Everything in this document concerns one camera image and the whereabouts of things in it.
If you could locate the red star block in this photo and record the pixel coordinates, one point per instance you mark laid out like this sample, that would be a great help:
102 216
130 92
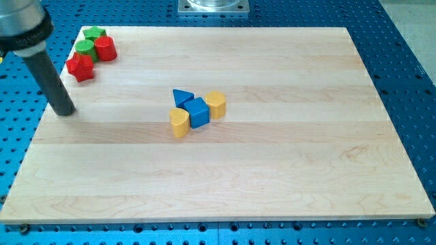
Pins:
80 66

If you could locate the blue cube block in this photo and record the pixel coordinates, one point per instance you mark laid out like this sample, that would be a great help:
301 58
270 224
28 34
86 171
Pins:
198 112

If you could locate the green cylinder block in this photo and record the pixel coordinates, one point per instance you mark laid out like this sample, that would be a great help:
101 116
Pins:
87 47

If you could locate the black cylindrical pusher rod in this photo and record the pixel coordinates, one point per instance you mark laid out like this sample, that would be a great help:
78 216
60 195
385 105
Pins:
49 82

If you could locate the yellow heart block right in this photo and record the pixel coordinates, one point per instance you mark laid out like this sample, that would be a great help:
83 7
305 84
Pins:
216 102

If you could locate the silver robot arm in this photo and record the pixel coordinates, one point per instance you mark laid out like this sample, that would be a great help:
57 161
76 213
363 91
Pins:
25 27

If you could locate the light wooden board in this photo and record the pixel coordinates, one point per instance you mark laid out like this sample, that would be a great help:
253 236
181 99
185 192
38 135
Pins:
305 135

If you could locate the green star block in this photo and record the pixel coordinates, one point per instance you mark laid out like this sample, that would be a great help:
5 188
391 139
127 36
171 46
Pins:
93 33

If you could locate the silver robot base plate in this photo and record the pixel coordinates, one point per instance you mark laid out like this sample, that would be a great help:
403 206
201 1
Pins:
213 6

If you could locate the yellow heart block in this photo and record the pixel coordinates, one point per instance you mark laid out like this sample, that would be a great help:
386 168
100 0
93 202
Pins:
216 102
180 122

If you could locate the red cylinder block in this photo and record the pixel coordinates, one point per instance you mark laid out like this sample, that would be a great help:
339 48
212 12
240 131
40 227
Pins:
105 48

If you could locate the blue triangle block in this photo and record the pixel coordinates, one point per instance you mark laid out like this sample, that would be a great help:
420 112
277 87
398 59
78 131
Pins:
181 97

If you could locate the yellow heart block left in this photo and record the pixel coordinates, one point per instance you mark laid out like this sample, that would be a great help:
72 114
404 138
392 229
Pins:
180 122

